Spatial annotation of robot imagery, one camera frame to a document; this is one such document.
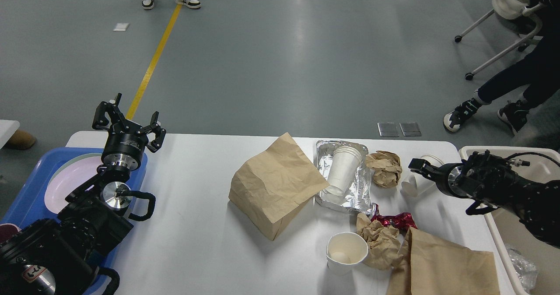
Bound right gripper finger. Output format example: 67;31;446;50
408;158;440;182

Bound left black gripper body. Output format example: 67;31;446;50
101;132;148;171

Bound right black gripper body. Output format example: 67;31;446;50
435;163;468;198

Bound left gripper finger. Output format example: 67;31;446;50
92;93;127;133
138;111;166;153

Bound white paper cup back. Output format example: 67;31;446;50
401;154;444;197

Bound white paper cup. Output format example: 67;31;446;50
401;154;444;197
326;232;369;275

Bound pink plate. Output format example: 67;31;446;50
44;160;102;214

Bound white paper cup front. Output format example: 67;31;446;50
326;232;369;275

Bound brown paper bag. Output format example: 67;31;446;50
228;133;328;241

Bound clear plastic wrap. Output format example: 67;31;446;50
505;244;539;294

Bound pink mug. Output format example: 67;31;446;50
0;223;21;243

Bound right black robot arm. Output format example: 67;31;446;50
409;150;560;248

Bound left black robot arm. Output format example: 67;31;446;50
1;93;166;295

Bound crumpled brown paper ball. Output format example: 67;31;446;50
365;150;403;189

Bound right metal floor plate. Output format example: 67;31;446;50
399;122;422;137

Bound metal floor plate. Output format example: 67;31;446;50
377;122;399;137
399;122;422;137

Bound left metal floor plate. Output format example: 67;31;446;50
377;122;399;137

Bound red foil wrapper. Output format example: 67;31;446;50
370;204;418;231

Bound green plate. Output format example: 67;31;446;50
47;153;102;188

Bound aluminium foil tray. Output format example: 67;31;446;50
315;140;374;215

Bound stacked white paper cups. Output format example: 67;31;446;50
325;146;362;197

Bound beige plastic bin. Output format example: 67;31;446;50
459;146;560;295

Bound crumpled brown paper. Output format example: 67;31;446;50
356;213;402;270

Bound flat brown paper sheet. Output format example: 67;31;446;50
387;228;501;295

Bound person with tan boot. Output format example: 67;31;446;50
4;130;37;150

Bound white side table corner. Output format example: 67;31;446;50
0;119;20;149

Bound blue plastic tray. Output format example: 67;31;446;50
3;147;145;294

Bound person in dark clothes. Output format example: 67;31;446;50
443;0;560;135

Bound office chair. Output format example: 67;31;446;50
454;0;552;81

